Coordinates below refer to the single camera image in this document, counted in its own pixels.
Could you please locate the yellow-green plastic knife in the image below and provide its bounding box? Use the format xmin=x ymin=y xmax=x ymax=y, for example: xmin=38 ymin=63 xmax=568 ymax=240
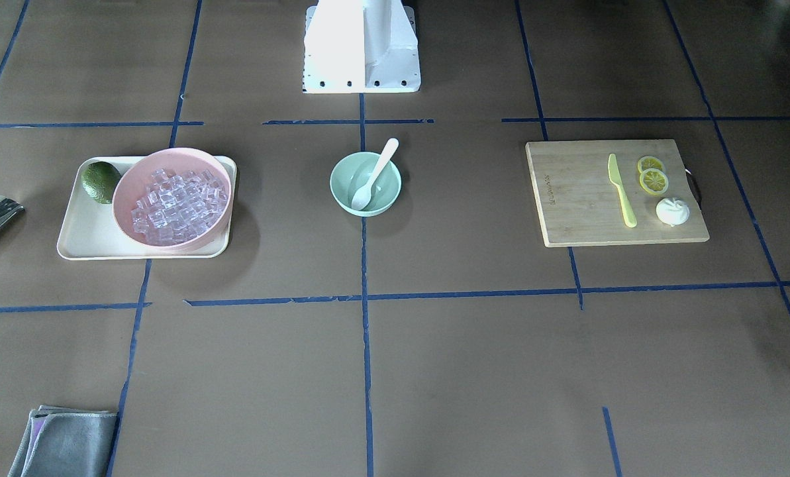
xmin=607 ymin=153 xmax=638 ymax=229

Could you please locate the pink bowl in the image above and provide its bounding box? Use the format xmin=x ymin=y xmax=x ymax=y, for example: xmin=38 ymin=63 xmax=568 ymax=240
xmin=111 ymin=148 xmax=236 ymax=258

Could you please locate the grey folded cloth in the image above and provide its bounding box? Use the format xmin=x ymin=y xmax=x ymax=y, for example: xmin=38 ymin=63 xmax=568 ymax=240
xmin=7 ymin=405 xmax=117 ymax=476

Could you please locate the mint green bowl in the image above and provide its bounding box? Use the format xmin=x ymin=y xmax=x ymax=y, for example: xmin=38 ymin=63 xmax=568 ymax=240
xmin=329 ymin=152 xmax=403 ymax=217

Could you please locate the white steamed bun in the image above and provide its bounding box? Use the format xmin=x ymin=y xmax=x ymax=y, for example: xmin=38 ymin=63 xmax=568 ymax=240
xmin=655 ymin=198 xmax=691 ymax=227

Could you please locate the white plastic spoon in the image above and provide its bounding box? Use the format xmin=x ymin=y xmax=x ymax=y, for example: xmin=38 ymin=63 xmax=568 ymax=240
xmin=350 ymin=138 xmax=399 ymax=209

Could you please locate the green avocado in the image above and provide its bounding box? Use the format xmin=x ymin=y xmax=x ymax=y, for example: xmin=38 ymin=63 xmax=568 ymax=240
xmin=80 ymin=161 xmax=123 ymax=205

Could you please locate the cream plastic tray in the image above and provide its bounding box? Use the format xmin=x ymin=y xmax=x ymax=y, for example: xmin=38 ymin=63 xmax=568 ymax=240
xmin=56 ymin=155 xmax=233 ymax=260

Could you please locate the upper lemon slice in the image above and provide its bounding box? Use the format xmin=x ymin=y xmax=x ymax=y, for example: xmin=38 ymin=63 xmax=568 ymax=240
xmin=638 ymin=167 xmax=669 ymax=195

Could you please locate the wooden cutting board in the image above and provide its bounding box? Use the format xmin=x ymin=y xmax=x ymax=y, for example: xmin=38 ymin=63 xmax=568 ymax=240
xmin=525 ymin=139 xmax=709 ymax=247

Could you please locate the metal cutting board handle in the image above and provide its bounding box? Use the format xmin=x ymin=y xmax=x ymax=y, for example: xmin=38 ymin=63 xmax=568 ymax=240
xmin=684 ymin=168 xmax=703 ymax=209

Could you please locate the clear ice cubes pile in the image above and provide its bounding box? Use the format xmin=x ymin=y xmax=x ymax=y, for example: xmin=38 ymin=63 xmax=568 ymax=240
xmin=130 ymin=168 xmax=229 ymax=246

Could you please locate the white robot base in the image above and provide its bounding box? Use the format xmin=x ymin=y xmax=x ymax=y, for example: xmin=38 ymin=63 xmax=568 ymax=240
xmin=302 ymin=1 xmax=422 ymax=94

